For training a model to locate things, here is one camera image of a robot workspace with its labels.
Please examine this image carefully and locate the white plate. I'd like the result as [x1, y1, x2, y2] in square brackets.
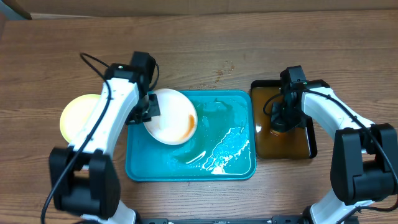
[144, 88, 198, 145]

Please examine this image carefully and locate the yellow-green plate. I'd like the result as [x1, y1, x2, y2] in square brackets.
[60, 94, 100, 142]

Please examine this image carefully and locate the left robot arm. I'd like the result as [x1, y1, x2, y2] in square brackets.
[40, 52, 160, 223]

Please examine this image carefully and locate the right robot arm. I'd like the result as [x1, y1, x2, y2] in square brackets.
[267, 66, 397, 223]

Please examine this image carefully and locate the black tray with brown water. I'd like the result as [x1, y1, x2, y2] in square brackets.
[250, 80, 318, 159]

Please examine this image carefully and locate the teal plastic tray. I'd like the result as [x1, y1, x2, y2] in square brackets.
[125, 90, 256, 182]

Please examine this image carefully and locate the dark chair part background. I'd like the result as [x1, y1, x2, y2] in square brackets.
[1, 0, 32, 21]

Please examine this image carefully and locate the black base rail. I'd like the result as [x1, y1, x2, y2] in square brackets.
[136, 215, 312, 224]

